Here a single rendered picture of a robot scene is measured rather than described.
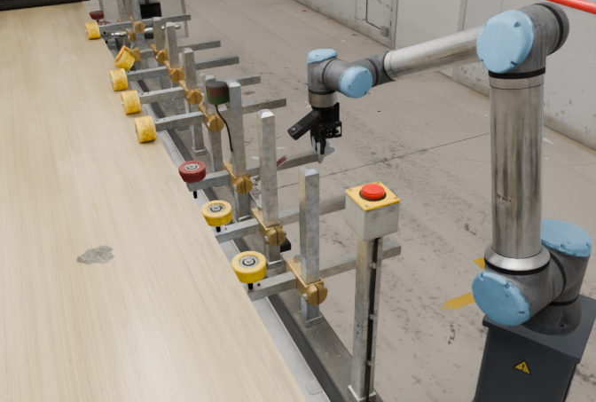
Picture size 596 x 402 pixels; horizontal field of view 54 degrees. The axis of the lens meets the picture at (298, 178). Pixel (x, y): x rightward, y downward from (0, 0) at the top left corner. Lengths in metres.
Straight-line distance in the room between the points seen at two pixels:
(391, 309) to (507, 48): 1.56
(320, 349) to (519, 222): 0.55
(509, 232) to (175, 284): 0.77
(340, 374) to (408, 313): 1.22
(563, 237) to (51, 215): 1.33
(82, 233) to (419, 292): 1.60
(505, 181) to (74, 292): 0.98
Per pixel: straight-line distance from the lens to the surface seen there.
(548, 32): 1.34
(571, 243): 1.62
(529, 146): 1.36
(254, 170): 1.85
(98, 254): 1.47
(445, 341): 2.51
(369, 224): 1.01
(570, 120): 4.24
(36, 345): 1.31
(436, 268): 2.85
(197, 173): 1.76
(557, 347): 1.72
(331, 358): 1.44
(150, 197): 1.68
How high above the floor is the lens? 1.76
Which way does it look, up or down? 30 degrees down
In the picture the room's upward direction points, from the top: 1 degrees counter-clockwise
